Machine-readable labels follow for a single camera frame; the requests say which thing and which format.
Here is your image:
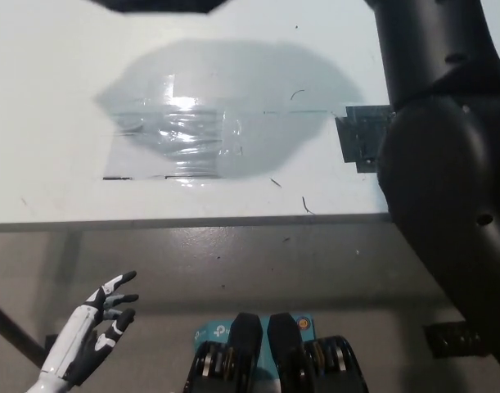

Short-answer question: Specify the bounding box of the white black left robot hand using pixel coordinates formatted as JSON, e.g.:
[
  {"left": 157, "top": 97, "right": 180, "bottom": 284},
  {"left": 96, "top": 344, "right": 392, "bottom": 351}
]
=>
[{"left": 38, "top": 269, "right": 140, "bottom": 386}]

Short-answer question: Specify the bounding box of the dark tape patch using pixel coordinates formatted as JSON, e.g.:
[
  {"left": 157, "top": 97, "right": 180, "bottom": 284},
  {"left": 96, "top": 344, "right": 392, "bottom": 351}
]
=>
[{"left": 334, "top": 104, "right": 394, "bottom": 174}]

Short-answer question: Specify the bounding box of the clear tape patch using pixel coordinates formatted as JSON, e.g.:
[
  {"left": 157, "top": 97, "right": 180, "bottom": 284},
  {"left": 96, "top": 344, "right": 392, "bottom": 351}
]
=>
[{"left": 103, "top": 72, "right": 245, "bottom": 182}]

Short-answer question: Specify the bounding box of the grey black plastic bag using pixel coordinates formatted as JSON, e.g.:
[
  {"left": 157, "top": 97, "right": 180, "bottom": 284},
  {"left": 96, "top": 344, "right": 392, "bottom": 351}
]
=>
[{"left": 94, "top": 0, "right": 231, "bottom": 17}]

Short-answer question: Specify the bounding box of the teal router box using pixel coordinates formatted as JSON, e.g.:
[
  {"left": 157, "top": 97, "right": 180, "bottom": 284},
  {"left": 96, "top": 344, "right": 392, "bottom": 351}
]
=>
[{"left": 193, "top": 314, "right": 316, "bottom": 369}]

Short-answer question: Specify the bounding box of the black table leg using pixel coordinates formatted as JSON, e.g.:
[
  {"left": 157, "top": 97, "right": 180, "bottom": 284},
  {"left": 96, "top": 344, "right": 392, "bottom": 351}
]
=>
[{"left": 0, "top": 295, "right": 45, "bottom": 366}]

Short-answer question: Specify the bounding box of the black left robot torso block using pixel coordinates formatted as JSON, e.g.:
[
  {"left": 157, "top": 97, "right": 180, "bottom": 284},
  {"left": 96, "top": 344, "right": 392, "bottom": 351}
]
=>
[{"left": 183, "top": 313, "right": 264, "bottom": 393}]

